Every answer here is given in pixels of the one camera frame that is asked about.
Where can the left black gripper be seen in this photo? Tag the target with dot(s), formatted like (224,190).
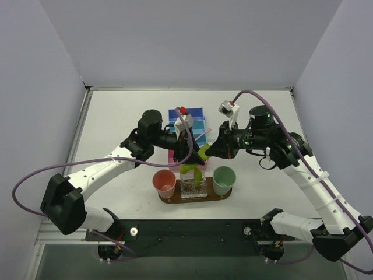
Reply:
(180,149)

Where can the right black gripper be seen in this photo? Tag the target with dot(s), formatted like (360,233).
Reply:
(226,140)

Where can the yellow-green toothpaste tube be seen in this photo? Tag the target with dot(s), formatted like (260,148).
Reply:
(197,177)
(197,160)

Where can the pink toothbrush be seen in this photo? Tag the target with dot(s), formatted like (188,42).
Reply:
(203,134)

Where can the green plastic cup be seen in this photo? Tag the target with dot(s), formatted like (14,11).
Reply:
(223,180)

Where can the clear textured plastic box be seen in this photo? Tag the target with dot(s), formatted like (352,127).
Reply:
(188,189)

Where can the pink plastic cup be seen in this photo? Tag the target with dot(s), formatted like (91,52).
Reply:
(164,182)

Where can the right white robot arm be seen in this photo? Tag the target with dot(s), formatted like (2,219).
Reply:
(339,228)

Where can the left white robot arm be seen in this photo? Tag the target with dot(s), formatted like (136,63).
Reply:
(64,199)

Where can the light blue toothbrush bin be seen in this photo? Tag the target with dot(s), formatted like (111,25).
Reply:
(204,140)

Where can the light blue toothpaste bin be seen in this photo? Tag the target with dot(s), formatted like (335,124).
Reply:
(198,127)

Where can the brown wooden oval tray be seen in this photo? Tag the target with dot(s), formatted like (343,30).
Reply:
(211,196)

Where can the pink bin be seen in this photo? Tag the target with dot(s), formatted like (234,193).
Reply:
(177,168)

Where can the dark blue bin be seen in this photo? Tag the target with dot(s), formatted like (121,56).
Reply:
(196,113)

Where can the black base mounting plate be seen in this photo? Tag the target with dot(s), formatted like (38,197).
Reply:
(190,238)

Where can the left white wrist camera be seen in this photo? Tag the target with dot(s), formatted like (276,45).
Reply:
(184,120)

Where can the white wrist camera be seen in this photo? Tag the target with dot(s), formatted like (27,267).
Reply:
(184,120)
(231,111)

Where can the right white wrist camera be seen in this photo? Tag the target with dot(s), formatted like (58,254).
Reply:
(231,111)

